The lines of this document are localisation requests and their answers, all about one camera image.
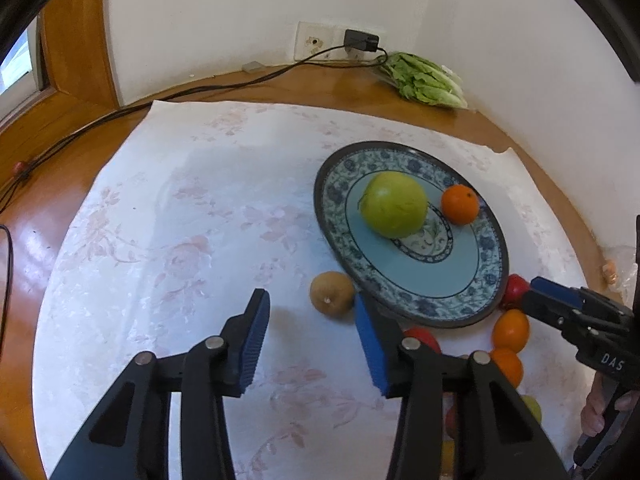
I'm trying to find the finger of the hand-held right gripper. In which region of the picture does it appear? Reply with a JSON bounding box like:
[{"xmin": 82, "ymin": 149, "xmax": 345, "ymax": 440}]
[
  {"xmin": 531, "ymin": 276, "xmax": 633, "ymax": 326},
  {"xmin": 522, "ymin": 290, "xmax": 601, "ymax": 341}
]

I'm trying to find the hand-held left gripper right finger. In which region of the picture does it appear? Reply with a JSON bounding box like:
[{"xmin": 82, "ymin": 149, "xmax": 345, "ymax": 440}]
[{"xmin": 355, "ymin": 291, "xmax": 569, "ymax": 480}]

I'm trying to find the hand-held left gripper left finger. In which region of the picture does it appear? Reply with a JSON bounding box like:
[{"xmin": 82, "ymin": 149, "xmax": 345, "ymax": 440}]
[{"xmin": 50, "ymin": 288, "xmax": 271, "ymax": 480}]

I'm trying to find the orange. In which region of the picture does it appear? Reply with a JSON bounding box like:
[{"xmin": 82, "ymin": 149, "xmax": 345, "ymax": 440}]
[
  {"xmin": 489, "ymin": 347, "xmax": 524, "ymax": 390},
  {"xmin": 491, "ymin": 309, "xmax": 531, "ymax": 353},
  {"xmin": 441, "ymin": 184, "xmax": 481, "ymax": 226}
]

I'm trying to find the brown kiwi fruit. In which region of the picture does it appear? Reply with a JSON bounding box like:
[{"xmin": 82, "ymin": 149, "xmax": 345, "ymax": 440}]
[{"xmin": 309, "ymin": 271, "xmax": 356, "ymax": 312}]

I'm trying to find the green apple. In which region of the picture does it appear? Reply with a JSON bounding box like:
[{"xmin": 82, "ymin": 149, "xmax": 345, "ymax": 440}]
[
  {"xmin": 359, "ymin": 171, "xmax": 429, "ymax": 239},
  {"xmin": 520, "ymin": 395, "xmax": 543, "ymax": 423}
]

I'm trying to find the blue floral ceramic plate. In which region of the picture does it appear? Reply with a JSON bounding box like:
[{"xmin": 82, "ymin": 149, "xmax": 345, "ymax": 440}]
[{"xmin": 313, "ymin": 141, "xmax": 511, "ymax": 329}]

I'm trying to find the person's right hand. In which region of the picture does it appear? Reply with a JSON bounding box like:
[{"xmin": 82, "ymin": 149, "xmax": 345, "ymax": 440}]
[{"xmin": 580, "ymin": 377, "xmax": 636, "ymax": 436}]

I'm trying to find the clear plastic bag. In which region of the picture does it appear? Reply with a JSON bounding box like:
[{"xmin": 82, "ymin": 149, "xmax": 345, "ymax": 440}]
[{"xmin": 602, "ymin": 242, "xmax": 640, "ymax": 301}]

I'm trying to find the white floral tablecloth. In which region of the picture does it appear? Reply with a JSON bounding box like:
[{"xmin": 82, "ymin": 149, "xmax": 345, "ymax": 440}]
[{"xmin": 31, "ymin": 100, "xmax": 591, "ymax": 480}]

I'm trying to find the bagged romaine lettuce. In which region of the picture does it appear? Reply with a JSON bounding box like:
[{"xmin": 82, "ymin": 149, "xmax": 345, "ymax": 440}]
[{"xmin": 375, "ymin": 51, "xmax": 469, "ymax": 110}]

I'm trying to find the black charger plug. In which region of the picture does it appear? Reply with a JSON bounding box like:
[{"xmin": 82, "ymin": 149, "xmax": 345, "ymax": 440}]
[{"xmin": 343, "ymin": 29, "xmax": 381, "ymax": 53}]

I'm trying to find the thin black cable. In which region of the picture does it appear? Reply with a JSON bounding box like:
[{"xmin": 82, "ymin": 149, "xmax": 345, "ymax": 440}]
[{"xmin": 0, "ymin": 224, "xmax": 14, "ymax": 361}]

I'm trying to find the black charger cable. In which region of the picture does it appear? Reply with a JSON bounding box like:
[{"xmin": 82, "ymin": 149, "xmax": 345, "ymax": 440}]
[{"xmin": 0, "ymin": 45, "xmax": 390, "ymax": 213}]

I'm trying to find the white coaxial wall socket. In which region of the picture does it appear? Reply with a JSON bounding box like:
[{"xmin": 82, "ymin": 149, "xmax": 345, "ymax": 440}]
[{"xmin": 294, "ymin": 21, "xmax": 347, "ymax": 62}]

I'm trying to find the wooden window frame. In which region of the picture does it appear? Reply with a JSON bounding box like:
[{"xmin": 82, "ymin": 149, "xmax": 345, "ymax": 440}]
[{"xmin": 0, "ymin": 0, "xmax": 122, "ymax": 133}]

